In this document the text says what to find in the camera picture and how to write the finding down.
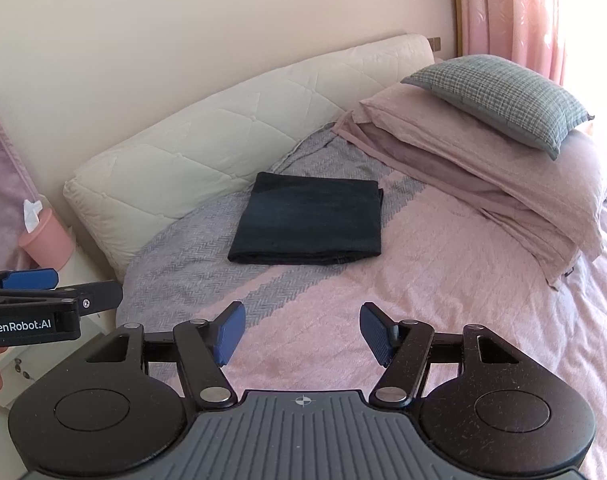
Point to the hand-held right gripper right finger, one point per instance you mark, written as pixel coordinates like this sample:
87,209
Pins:
374,335

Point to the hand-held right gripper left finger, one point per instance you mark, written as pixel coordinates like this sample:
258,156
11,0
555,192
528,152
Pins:
232,332

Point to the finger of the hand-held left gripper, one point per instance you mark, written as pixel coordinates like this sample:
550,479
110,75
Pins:
100,295
28,278

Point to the dark blue jeans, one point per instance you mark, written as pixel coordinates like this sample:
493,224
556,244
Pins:
308,220

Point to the white nightstand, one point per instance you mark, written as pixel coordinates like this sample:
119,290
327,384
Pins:
98,270

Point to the pink tissue holder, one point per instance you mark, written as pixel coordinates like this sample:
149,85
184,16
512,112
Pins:
45,242

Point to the white tissue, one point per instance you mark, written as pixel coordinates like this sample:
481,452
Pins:
33,212

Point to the mauve hanging cloth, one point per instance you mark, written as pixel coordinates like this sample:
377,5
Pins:
3,185

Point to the pink folded sheet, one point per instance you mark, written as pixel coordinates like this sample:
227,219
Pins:
448,185

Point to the white quilted headboard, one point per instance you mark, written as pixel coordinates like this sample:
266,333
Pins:
208,135

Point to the grey checked pillow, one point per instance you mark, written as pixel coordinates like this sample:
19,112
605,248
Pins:
503,95

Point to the pink curtain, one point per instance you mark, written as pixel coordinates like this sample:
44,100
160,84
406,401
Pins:
523,10

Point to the small brown wall socket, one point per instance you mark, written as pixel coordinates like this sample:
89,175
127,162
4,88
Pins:
436,43

